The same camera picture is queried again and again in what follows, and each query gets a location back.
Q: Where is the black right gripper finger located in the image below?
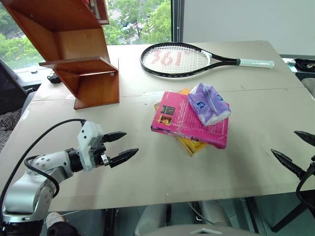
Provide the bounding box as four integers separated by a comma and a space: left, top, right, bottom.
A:
270, 148, 307, 178
294, 130, 315, 148

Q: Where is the pink book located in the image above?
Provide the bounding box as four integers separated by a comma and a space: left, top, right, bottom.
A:
150, 90, 231, 150

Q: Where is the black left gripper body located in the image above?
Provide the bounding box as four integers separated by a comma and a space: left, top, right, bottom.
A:
90, 141, 111, 168

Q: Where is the black table leg frame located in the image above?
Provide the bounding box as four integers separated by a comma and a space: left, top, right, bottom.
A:
245, 195, 315, 233

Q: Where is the black bag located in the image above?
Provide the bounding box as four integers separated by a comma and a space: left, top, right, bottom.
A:
294, 58, 315, 72

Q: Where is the grey robot torso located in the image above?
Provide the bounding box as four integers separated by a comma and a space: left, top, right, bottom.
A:
147, 224, 259, 236

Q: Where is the black chair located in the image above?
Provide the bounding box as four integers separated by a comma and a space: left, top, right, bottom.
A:
0, 59, 30, 116

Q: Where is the white shoe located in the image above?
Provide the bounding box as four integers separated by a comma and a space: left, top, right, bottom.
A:
46, 211, 67, 229

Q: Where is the wooden shelf unit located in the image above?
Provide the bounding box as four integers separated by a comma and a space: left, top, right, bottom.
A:
3, 0, 121, 110

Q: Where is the grey rounded robot leg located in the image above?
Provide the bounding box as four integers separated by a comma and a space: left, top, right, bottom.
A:
198, 200, 232, 228
134, 203, 171, 236

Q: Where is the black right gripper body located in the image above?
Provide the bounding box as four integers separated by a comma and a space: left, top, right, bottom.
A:
304, 154, 315, 178

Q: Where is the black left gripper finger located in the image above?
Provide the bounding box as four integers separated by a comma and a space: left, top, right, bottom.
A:
102, 132, 127, 144
109, 148, 139, 169

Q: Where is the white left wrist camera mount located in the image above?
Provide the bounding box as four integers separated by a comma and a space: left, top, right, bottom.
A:
77, 120, 104, 172

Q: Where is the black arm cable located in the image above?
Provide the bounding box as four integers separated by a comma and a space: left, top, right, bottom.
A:
295, 172, 315, 210
0, 118, 88, 209

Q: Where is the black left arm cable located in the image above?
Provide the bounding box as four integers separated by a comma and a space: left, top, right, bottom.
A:
0, 118, 88, 209

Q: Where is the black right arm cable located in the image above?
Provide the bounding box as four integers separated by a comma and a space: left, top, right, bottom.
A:
295, 172, 315, 210

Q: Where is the yellow book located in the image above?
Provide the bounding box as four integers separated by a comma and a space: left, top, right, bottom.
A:
154, 88, 210, 157

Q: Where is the dark window frame post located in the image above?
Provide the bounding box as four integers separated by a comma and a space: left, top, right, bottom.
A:
170, 0, 186, 43

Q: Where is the black white tennis racket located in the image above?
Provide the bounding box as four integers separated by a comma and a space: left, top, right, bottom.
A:
139, 42, 275, 80

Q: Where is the purple tissue pack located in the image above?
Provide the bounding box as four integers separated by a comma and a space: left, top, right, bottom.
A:
188, 83, 232, 127

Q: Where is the small black device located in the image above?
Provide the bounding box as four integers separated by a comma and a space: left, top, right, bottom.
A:
47, 73, 61, 85

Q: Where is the dark plaid cloth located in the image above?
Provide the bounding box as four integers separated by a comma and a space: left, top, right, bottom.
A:
0, 107, 24, 152

